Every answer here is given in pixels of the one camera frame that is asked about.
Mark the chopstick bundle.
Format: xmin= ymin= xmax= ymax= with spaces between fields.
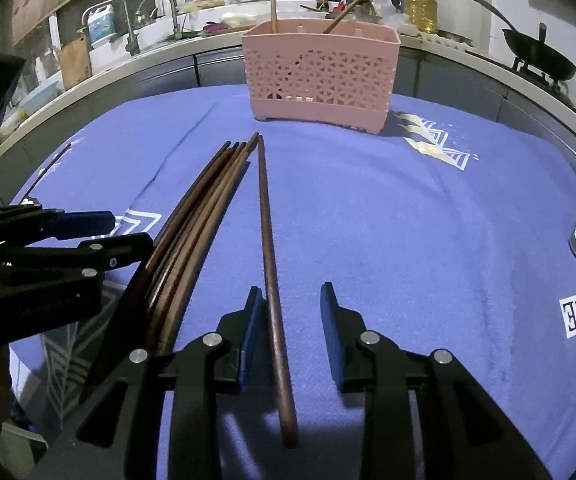
xmin=146 ymin=133 xmax=260 ymax=356

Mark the dark wooden chopstick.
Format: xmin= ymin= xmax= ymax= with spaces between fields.
xmin=257 ymin=136 xmax=300 ymax=448

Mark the chrome kitchen faucet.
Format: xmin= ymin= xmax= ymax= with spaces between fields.
xmin=81 ymin=0 xmax=140 ymax=55

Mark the wooden cutting board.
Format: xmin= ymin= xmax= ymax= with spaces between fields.
xmin=59 ymin=36 xmax=92 ymax=90

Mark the blue detergent bottle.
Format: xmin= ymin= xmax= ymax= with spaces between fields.
xmin=86 ymin=3 xmax=117 ymax=47

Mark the blue printed tablecloth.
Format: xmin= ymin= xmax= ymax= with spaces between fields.
xmin=23 ymin=86 xmax=576 ymax=479

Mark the light wooden chopstick in basket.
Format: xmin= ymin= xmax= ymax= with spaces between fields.
xmin=269 ymin=0 xmax=278 ymax=34

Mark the pink perforated utensil basket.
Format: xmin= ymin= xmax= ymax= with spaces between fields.
xmin=241 ymin=18 xmax=401 ymax=133

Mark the black wok on stove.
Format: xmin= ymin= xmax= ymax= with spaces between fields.
xmin=472 ymin=0 xmax=576 ymax=82

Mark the white plastic jug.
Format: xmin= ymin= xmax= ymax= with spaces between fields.
xmin=370 ymin=0 xmax=395 ymax=18

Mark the large cooking oil bottle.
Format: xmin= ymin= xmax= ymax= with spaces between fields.
xmin=403 ymin=0 xmax=437 ymax=34

